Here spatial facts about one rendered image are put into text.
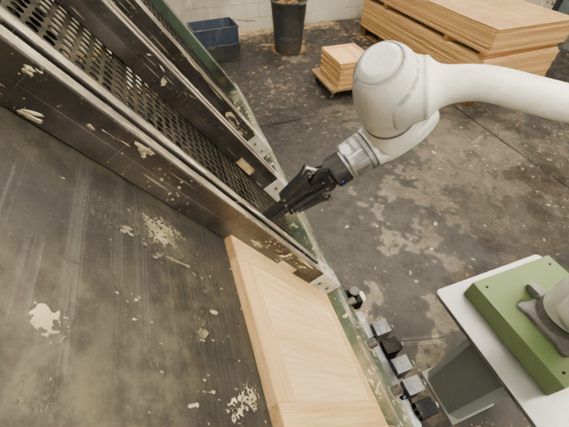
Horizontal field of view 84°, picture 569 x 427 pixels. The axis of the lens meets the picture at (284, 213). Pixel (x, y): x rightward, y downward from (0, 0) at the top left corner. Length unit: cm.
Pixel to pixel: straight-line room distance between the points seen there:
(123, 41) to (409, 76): 63
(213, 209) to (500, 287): 105
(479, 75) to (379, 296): 168
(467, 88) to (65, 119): 56
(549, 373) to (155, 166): 118
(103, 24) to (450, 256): 226
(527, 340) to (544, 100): 81
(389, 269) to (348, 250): 30
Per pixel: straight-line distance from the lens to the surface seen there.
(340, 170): 69
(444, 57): 442
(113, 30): 89
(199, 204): 58
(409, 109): 56
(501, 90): 62
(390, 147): 68
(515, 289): 137
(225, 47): 480
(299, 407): 56
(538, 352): 128
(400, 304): 213
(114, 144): 50
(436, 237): 254
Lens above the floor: 180
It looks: 48 degrees down
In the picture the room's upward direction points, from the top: straight up
